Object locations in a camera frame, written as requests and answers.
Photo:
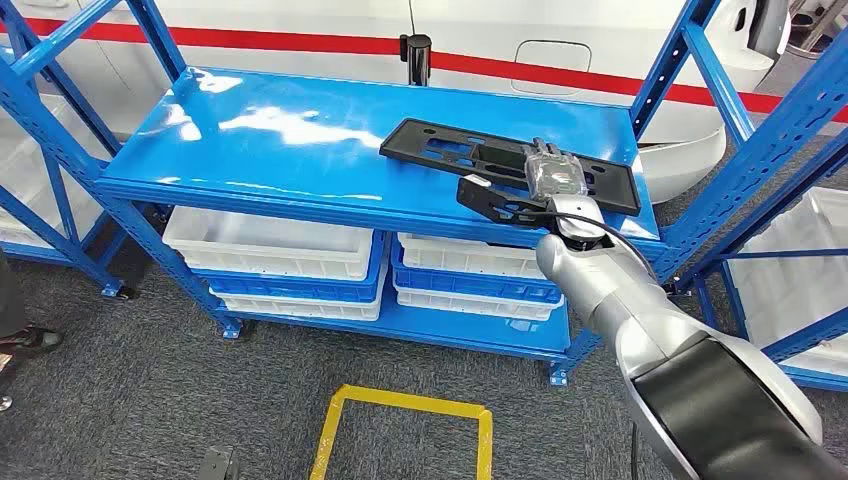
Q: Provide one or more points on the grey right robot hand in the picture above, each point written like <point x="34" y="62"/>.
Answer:
<point x="556" y="175"/>

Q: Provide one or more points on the yellow floor tape square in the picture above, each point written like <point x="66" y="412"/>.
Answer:
<point x="411" y="401"/>

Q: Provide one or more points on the person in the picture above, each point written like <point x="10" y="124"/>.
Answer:
<point x="33" y="341"/>

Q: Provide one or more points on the large white storage bin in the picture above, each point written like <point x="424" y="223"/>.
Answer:
<point x="26" y="172"/>
<point x="788" y="298"/>

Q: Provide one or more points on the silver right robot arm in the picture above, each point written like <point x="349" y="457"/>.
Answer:
<point x="662" y="331"/>

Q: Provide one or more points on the long black plastic part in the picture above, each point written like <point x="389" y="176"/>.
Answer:
<point x="450" y="149"/>

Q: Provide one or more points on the black barrier post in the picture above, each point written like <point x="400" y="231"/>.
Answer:
<point x="417" y="63"/>

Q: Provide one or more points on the dark left wrist camera bracket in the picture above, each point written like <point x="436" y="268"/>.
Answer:
<point x="218" y="464"/>

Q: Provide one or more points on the black right wrist camera bracket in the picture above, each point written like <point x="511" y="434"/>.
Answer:
<point x="490" y="199"/>

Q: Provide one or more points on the red barrier belt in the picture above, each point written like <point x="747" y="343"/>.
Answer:
<point x="265" y="41"/>

